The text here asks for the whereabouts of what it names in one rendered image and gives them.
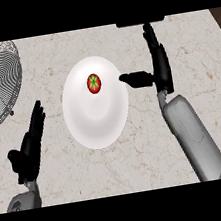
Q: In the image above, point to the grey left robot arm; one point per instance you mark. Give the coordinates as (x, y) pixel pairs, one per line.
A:
(25, 199)

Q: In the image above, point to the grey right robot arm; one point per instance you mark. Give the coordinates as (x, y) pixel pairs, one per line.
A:
(192, 136)

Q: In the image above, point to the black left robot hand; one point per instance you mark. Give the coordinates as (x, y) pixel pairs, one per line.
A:
(29, 149)

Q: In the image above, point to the white oval plate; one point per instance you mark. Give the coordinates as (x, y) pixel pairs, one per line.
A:
(95, 103)

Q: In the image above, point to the red tomato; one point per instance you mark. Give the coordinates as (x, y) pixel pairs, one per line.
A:
(94, 83)

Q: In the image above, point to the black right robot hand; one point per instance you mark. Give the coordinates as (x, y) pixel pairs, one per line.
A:
(160, 64)

